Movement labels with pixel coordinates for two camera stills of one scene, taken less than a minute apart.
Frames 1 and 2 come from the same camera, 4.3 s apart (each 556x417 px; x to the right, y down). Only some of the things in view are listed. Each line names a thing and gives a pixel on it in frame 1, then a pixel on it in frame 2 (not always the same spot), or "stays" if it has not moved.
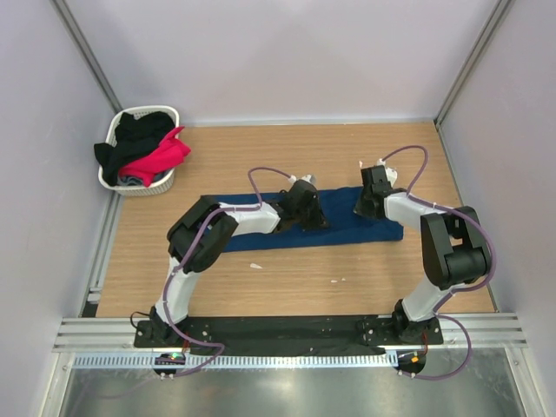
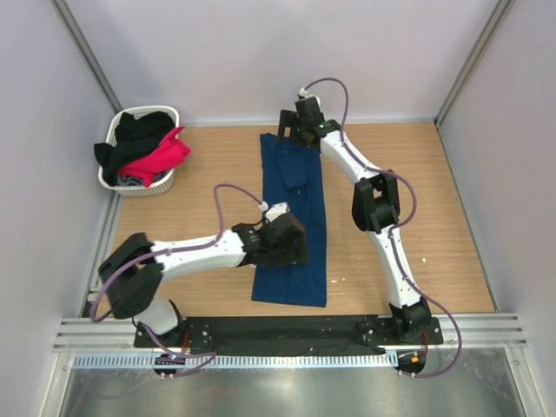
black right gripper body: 365,205 -> 287,126
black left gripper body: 314,215 -> 294,242
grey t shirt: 133,180 stays
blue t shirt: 345,224 -> 291,175
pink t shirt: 169,155 stays
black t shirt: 135,137 stays
